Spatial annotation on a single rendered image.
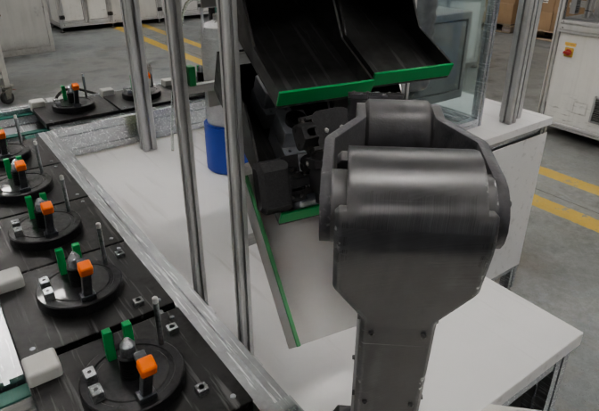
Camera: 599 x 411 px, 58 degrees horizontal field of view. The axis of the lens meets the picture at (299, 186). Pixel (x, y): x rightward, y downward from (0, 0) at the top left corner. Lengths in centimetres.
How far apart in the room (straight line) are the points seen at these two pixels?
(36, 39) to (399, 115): 784
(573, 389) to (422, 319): 207
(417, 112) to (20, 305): 83
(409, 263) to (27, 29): 788
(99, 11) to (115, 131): 784
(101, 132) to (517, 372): 144
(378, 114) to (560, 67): 442
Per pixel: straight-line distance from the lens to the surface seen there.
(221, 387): 80
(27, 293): 105
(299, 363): 98
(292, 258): 83
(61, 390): 85
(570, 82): 469
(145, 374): 70
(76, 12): 962
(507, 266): 255
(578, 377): 240
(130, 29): 176
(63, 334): 94
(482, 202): 23
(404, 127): 31
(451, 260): 24
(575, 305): 277
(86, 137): 190
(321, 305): 84
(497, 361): 104
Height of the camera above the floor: 154
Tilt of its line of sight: 26 degrees down
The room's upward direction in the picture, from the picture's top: straight up
